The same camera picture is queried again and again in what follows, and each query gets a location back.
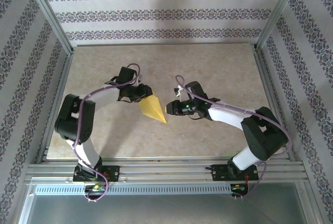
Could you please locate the yellow paper sheet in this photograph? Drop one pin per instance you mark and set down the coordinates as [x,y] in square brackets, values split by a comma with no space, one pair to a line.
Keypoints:
[153,107]

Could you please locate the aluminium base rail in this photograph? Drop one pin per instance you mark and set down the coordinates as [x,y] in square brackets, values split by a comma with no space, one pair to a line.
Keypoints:
[166,169]

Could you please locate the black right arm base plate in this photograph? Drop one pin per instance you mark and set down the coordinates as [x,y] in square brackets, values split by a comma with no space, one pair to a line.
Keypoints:
[217,172]

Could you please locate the grey metal sheet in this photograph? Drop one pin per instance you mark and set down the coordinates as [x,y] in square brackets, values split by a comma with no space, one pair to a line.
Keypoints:
[166,211]

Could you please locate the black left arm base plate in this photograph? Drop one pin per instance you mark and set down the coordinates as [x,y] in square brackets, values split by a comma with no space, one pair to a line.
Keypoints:
[114,173]

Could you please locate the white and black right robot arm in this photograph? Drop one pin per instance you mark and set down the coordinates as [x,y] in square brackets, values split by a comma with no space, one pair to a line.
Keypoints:
[226,115]

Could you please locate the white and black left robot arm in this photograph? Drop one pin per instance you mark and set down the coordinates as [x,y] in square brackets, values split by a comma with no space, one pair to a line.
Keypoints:
[104,99]

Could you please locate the aluminium side rail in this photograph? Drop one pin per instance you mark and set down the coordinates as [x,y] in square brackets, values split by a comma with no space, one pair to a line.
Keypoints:
[275,107]
[56,107]

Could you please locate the aluminium frame post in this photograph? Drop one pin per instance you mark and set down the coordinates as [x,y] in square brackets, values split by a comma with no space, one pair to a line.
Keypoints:
[52,18]
[278,13]

